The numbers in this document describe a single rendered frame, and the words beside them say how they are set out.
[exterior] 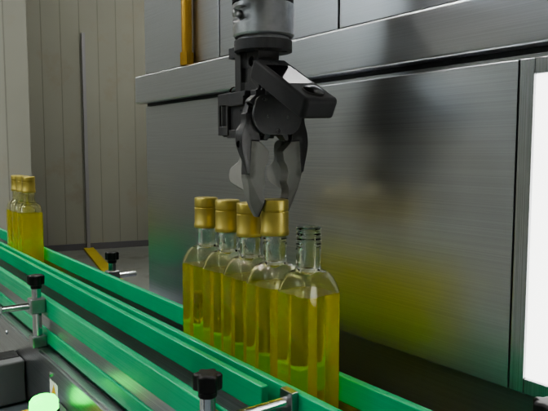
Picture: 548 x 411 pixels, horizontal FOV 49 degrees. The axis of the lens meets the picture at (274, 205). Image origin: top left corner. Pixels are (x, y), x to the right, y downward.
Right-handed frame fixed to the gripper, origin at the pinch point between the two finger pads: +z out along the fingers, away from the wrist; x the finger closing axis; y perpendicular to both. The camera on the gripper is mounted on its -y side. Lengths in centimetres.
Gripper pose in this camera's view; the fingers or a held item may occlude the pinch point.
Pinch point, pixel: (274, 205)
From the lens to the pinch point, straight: 74.5
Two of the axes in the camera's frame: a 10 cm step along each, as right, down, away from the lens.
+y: -6.0, -0.7, 8.0
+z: 0.0, 10.0, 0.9
